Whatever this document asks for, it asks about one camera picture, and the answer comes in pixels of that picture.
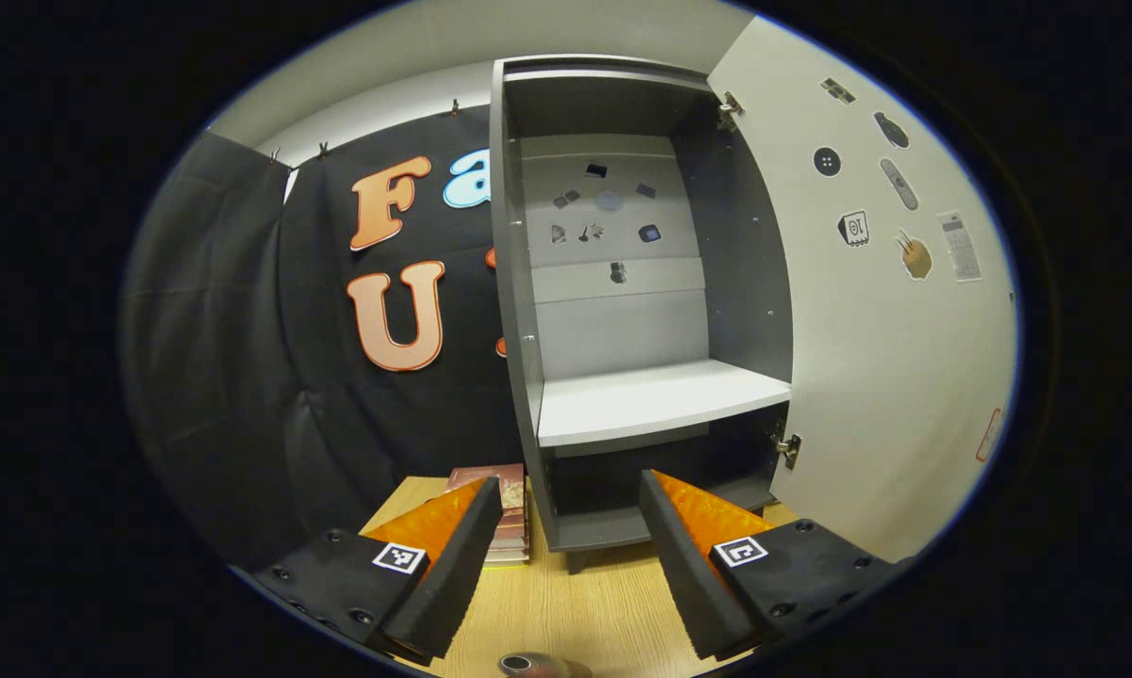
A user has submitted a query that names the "stack of books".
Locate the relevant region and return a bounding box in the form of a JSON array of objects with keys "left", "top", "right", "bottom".
[{"left": 444, "top": 463, "right": 531, "bottom": 566}]

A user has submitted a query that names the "black backdrop cloth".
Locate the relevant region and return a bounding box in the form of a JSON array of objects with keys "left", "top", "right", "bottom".
[{"left": 119, "top": 102, "right": 529, "bottom": 571}]

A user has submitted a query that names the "beige cabinet door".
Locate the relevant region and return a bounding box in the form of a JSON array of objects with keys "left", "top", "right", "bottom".
[{"left": 707, "top": 14, "right": 1019, "bottom": 566}]

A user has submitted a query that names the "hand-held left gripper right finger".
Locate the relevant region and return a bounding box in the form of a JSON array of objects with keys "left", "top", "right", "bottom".
[{"left": 638, "top": 468, "right": 898, "bottom": 662}]

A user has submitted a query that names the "silver bottle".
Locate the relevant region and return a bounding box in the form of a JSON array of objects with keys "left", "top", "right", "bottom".
[{"left": 498, "top": 652, "right": 593, "bottom": 678}]

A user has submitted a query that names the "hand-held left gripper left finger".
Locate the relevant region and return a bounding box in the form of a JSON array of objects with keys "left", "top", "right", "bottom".
[{"left": 251, "top": 476, "right": 505, "bottom": 662}]

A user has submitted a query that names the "white cabinet shelf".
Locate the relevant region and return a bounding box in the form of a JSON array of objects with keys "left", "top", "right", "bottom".
[{"left": 538, "top": 358, "right": 793, "bottom": 448}]

